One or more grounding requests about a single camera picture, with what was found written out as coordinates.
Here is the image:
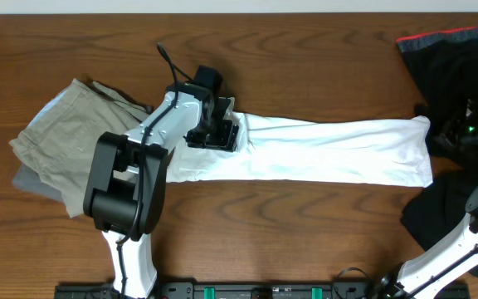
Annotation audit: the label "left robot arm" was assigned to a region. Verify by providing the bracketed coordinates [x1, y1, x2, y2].
[83, 82, 239, 298]

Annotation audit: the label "black garment red trim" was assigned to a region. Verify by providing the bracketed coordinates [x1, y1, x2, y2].
[396, 21, 478, 287]

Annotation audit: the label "folded khaki trousers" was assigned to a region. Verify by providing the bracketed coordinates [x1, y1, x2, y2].
[10, 79, 151, 218]

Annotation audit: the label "white printed t-shirt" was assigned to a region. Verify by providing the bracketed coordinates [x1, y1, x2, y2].
[167, 112, 433, 188]

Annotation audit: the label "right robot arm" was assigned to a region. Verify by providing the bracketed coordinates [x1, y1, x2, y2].
[368, 96, 478, 298]

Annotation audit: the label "folded grey garment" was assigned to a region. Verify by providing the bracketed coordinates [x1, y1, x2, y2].
[12, 164, 63, 203]

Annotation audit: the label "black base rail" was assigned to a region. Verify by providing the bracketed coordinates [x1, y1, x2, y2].
[54, 280, 471, 299]

